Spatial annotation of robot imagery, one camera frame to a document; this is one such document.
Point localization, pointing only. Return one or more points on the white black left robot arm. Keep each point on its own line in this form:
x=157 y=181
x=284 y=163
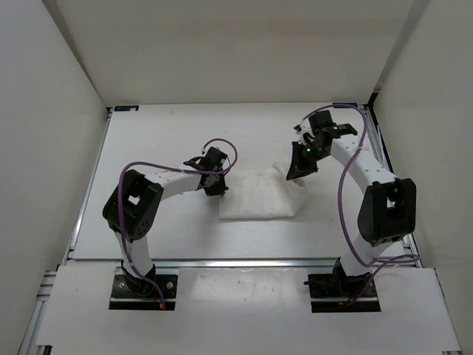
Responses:
x=131 y=210

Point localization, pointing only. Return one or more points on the blue label sticker left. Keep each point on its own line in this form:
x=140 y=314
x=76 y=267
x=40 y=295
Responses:
x=126 y=108

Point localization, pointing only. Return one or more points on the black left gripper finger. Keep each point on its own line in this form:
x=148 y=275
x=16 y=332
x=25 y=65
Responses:
x=221 y=184
x=215 y=192

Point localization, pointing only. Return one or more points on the white front cover board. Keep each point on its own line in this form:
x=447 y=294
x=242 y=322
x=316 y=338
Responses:
x=256 y=311

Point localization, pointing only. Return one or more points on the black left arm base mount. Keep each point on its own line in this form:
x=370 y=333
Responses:
x=122 y=297

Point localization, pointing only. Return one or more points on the aluminium table edge rail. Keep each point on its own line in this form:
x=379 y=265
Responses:
x=246 y=263

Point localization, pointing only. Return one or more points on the aluminium right frame rail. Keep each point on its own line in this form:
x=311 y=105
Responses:
x=388 y=208

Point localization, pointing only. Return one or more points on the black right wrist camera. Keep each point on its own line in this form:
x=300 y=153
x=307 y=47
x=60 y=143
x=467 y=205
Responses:
x=320 y=128

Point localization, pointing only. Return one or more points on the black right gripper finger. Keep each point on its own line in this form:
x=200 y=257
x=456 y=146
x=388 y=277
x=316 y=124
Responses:
x=298 y=173
x=296 y=158

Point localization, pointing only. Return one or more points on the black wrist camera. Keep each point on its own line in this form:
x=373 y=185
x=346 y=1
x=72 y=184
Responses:
x=320 y=128
x=211 y=161

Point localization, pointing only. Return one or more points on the blue label sticker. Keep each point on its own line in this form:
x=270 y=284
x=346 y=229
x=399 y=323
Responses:
x=340 y=105
x=126 y=108

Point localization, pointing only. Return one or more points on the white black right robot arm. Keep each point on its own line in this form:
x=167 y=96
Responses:
x=347 y=151

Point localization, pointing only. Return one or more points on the white fabric skirt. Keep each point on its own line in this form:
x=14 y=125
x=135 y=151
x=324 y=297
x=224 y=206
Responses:
x=262 y=194

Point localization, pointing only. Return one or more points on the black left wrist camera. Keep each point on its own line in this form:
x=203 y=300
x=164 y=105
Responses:
x=211 y=161

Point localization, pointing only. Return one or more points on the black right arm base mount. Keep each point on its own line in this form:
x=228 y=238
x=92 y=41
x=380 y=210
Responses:
x=336 y=293

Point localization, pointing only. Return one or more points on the blue label sticker right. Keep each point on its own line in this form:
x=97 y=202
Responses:
x=340 y=105

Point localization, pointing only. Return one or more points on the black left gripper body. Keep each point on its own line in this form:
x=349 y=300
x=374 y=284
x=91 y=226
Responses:
x=215 y=183

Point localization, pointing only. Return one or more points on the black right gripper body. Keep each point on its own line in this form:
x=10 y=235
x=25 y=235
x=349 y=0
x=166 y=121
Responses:
x=312 y=152

